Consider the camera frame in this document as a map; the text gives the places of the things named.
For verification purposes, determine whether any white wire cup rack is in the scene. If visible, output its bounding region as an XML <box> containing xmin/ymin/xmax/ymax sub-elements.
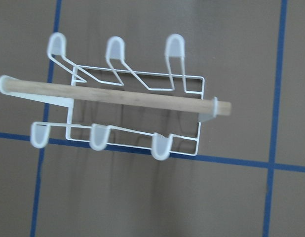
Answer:
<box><xmin>0</xmin><ymin>32</ymin><xmax>231</xmax><ymax>160</ymax></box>

